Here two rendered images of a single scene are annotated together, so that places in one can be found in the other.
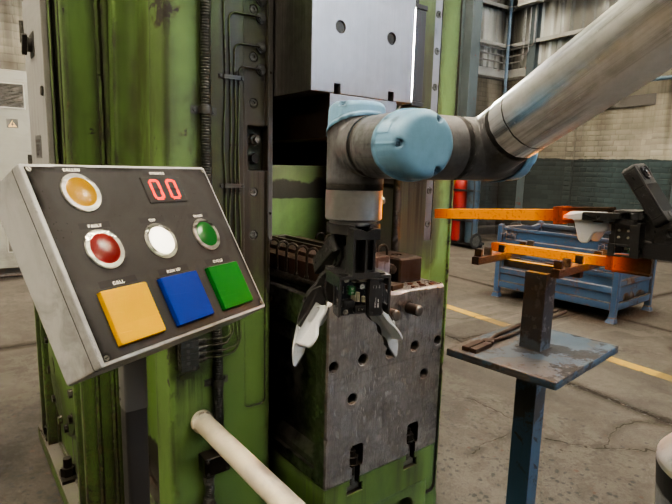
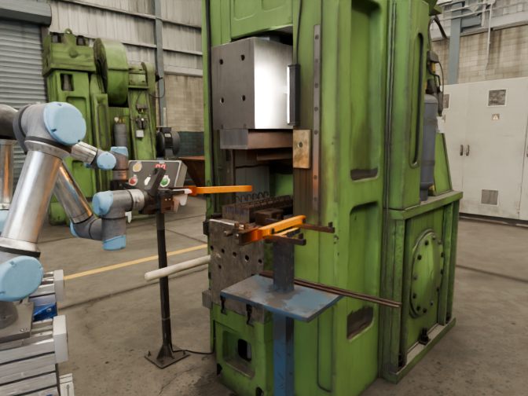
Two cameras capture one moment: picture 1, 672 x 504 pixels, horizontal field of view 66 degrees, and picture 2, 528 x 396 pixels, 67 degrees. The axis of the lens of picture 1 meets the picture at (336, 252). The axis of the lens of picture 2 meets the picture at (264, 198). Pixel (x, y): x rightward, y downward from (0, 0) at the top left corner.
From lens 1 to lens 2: 226 cm
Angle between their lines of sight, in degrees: 80
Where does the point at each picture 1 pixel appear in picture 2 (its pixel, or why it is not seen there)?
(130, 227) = (143, 177)
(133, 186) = (152, 166)
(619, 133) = not seen: outside the picture
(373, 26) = (235, 95)
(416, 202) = (305, 184)
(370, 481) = (230, 315)
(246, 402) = not seen: hidden behind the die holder
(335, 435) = (214, 279)
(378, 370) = (229, 260)
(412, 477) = (251, 333)
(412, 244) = (303, 210)
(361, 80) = (231, 121)
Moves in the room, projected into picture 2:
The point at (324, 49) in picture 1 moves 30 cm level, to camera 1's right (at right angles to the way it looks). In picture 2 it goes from (217, 111) to (220, 107)
